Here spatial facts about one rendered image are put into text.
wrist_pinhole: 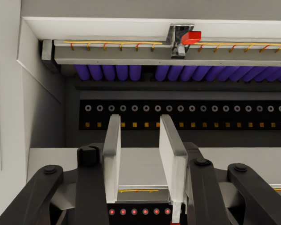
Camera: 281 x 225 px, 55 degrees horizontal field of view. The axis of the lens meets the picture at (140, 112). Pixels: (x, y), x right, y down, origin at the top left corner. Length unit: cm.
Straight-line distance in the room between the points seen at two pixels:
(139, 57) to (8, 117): 17
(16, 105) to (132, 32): 16
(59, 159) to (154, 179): 12
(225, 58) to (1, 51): 27
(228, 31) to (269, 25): 5
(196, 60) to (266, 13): 10
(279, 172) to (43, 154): 29
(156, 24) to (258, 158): 20
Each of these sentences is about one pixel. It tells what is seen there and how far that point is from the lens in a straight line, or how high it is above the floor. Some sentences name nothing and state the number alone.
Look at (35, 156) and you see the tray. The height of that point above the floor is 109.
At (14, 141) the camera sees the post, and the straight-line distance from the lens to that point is 34.
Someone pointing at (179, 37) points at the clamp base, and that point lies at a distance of 35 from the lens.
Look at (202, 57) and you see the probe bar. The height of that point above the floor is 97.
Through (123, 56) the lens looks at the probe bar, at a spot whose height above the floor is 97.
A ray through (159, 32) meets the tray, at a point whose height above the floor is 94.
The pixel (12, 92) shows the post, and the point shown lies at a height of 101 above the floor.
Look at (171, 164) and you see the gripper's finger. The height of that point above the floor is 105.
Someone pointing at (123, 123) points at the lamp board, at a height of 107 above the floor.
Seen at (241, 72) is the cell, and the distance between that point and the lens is 44.
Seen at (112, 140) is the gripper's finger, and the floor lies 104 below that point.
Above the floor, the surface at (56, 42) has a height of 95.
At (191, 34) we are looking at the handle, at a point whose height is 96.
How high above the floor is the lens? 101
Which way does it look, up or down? 5 degrees up
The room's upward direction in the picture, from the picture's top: 180 degrees counter-clockwise
